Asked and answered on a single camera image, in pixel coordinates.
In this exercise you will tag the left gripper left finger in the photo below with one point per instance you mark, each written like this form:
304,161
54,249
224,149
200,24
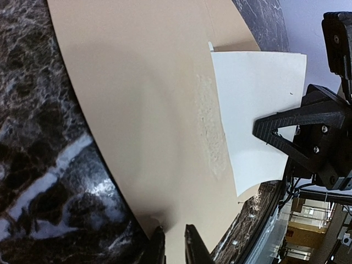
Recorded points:
155,251

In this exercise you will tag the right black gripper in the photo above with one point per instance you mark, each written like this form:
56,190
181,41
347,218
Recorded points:
320,137

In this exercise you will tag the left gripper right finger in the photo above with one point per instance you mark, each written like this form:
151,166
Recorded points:
196,251

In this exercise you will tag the brown paper envelope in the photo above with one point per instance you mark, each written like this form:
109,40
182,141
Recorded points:
143,75

